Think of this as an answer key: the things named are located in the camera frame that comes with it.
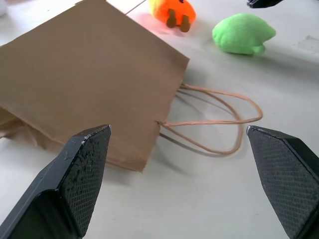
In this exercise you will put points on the green plush toy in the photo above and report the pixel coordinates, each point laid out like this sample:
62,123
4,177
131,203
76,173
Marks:
240,33

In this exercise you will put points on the brown paper bag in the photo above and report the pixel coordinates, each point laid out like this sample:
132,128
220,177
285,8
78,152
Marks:
82,84

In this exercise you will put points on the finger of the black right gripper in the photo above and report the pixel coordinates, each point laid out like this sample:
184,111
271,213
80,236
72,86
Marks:
263,3

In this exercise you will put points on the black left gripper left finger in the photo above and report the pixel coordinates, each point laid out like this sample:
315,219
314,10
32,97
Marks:
74,179

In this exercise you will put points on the orange plush toy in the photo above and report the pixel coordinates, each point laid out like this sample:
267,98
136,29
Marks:
174,12

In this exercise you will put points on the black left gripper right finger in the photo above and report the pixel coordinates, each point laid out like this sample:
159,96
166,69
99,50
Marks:
286,179

